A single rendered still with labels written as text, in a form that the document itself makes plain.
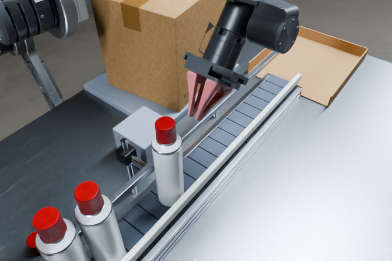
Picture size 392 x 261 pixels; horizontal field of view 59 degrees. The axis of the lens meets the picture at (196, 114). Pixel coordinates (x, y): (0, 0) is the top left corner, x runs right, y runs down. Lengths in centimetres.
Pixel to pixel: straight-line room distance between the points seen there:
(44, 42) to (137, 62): 221
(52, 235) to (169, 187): 24
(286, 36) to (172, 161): 26
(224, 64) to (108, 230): 30
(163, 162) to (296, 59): 71
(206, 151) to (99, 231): 34
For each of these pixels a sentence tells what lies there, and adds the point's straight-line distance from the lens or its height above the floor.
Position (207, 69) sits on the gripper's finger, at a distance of 56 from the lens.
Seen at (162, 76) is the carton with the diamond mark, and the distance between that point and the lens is 87.
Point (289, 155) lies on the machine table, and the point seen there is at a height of 83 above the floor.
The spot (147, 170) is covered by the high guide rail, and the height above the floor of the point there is 96.
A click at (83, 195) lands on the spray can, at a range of 49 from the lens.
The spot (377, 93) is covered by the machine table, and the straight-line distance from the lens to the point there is 113.
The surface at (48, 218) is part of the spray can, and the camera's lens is 48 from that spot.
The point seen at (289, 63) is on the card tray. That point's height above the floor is 83.
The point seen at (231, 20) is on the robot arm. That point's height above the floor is 120.
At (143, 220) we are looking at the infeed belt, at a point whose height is 88.
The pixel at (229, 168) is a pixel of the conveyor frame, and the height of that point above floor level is 88.
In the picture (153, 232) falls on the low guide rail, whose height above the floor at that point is 92.
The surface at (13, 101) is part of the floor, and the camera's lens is 253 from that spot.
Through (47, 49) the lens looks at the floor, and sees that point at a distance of 297.
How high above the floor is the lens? 147
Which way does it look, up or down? 43 degrees down
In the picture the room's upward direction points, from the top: straight up
